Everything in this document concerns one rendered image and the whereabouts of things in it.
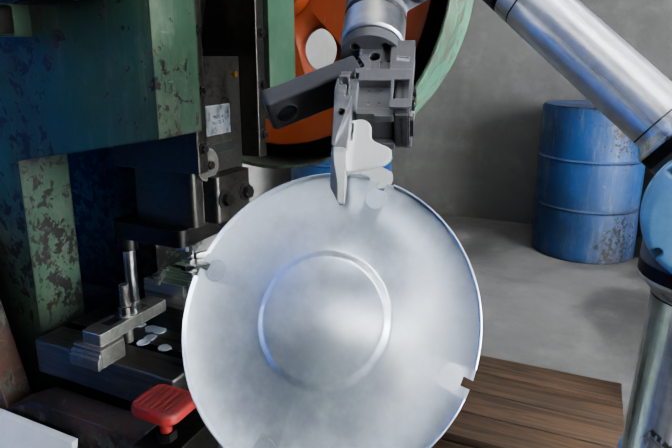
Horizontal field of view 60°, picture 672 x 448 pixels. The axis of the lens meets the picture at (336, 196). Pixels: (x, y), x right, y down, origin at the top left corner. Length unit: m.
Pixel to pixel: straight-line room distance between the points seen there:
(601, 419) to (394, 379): 1.08
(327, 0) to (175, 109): 0.55
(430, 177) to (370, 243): 3.83
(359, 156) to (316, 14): 0.78
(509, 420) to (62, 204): 1.07
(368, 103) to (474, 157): 3.67
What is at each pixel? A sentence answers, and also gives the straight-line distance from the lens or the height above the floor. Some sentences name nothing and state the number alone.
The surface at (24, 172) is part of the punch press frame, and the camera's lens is 1.09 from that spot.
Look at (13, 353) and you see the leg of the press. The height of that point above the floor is 0.67.
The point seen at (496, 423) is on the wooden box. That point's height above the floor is 0.35.
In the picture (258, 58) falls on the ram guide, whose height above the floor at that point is 1.17.
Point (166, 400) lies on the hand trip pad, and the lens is 0.79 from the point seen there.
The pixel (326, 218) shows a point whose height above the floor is 1.02.
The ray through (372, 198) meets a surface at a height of 1.04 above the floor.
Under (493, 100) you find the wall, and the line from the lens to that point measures 4.20.
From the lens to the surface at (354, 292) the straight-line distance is 0.55.
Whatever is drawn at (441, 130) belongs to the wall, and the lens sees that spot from 4.30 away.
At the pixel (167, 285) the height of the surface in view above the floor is 0.78.
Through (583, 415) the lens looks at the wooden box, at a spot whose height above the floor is 0.35.
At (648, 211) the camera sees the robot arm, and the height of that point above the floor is 1.04.
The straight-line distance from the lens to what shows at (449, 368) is 0.53.
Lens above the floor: 1.18
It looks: 14 degrees down
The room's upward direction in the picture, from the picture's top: straight up
